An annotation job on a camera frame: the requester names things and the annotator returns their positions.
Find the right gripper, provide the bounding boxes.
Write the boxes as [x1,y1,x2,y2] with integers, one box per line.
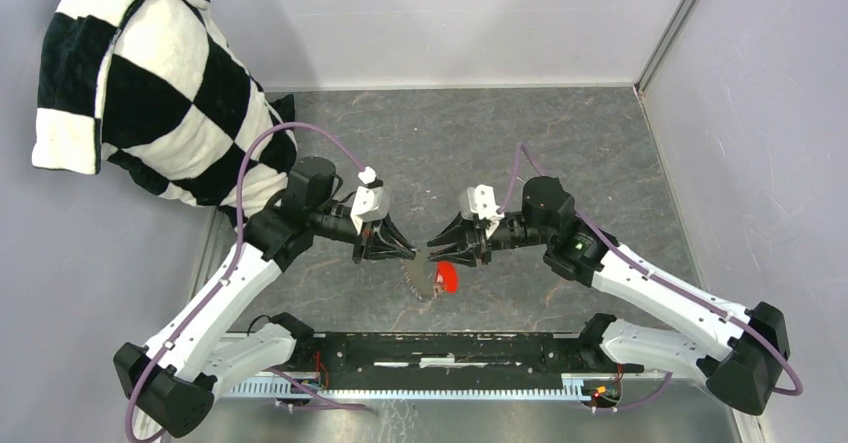
[428,207,553,268]

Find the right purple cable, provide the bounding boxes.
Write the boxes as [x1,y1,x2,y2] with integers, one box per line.
[498,141,804,414]

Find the metal key organizer red handle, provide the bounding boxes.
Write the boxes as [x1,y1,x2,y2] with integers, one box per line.
[402,252,459,301]

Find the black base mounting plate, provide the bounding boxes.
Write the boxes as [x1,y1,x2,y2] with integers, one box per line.
[278,332,644,390]

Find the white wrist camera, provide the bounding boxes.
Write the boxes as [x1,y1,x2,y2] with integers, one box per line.
[350,166,390,234]
[459,184,503,221]

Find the key with red tag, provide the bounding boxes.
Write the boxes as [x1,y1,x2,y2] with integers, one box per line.
[432,273,446,296]

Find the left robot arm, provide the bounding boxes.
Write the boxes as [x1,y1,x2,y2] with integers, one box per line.
[113,157,417,438]

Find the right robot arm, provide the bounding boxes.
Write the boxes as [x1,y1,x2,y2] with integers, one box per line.
[427,176,790,416]

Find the aluminium frame rail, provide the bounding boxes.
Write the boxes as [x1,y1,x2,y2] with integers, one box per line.
[129,331,770,443]

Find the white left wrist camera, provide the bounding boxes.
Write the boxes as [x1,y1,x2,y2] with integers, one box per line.
[350,166,390,234]

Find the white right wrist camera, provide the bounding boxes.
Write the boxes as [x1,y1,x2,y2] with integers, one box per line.
[459,184,503,221]

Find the black white checkered cloth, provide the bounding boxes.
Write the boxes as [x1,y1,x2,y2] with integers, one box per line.
[31,0,297,216]

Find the white toothed cable duct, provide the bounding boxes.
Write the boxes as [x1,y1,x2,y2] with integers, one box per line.
[224,375,590,402]

